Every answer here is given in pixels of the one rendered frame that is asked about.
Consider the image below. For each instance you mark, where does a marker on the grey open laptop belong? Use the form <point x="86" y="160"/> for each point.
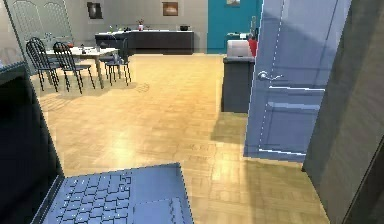
<point x="100" y="196"/>

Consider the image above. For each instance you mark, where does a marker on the dark grey cabinet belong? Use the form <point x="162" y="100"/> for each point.
<point x="237" y="86"/>

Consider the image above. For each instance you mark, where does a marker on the dark kitchen counter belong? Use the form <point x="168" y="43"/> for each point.
<point x="160" y="41"/>

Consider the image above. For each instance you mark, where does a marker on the white box appliance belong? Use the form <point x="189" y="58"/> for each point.
<point x="238" y="49"/>

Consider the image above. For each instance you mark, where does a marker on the black pot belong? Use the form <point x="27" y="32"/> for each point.
<point x="184" y="28"/>

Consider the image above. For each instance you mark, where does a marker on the red bottle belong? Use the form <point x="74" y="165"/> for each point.
<point x="253" y="46"/>

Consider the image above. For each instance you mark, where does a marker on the red flower vase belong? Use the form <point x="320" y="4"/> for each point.
<point x="140" y="26"/>

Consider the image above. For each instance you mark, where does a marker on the blue panelled room door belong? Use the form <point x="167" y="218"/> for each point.
<point x="296" y="100"/>

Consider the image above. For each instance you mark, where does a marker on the white dining table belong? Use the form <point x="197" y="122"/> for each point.
<point x="90" y="51"/>

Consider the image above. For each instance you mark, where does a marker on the small dark bottle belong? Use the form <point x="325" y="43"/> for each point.
<point x="83" y="50"/>

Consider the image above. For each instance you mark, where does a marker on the red bowl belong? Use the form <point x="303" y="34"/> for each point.
<point x="70" y="44"/>

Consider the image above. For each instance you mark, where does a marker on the pale arched panel door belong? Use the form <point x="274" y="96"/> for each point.
<point x="40" y="20"/>

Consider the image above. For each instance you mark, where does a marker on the brown framed wall picture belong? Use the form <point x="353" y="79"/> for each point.
<point x="170" y="8"/>

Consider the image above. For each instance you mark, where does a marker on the pale framed wall picture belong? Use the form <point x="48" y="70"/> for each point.
<point x="233" y="2"/>

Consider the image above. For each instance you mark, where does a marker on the dark framed wall picture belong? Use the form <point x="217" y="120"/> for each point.
<point x="95" y="10"/>

